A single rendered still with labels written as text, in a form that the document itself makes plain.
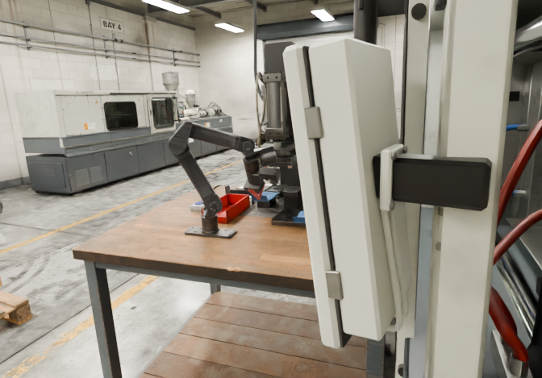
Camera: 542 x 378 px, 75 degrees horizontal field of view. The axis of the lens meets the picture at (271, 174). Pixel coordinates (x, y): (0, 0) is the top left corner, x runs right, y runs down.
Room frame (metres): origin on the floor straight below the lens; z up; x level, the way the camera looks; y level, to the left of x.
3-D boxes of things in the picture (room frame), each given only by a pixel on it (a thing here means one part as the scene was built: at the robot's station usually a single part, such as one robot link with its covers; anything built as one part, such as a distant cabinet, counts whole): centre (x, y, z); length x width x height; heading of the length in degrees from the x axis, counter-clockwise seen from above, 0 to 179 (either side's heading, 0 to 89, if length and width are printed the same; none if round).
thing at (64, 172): (8.16, 2.57, 0.49); 5.51 x 1.02 x 0.97; 157
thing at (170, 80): (9.53, 2.09, 1.60); 2.54 x 0.84 x 1.26; 157
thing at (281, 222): (1.41, -0.10, 0.91); 0.17 x 0.16 x 0.02; 71
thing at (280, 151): (1.69, -0.05, 1.22); 0.26 x 0.18 x 0.30; 161
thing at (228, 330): (1.48, 0.05, 0.45); 1.12 x 0.99 x 0.90; 71
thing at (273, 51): (1.74, -0.08, 1.44); 0.17 x 0.13 x 0.42; 161
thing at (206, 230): (1.29, 0.24, 0.94); 0.20 x 0.07 x 0.08; 71
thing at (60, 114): (6.99, 3.04, 1.24); 2.95 x 0.98 x 0.90; 157
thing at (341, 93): (0.45, -0.15, 1.27); 0.23 x 0.18 x 0.38; 67
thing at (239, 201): (1.53, 0.21, 0.93); 0.25 x 0.12 x 0.06; 161
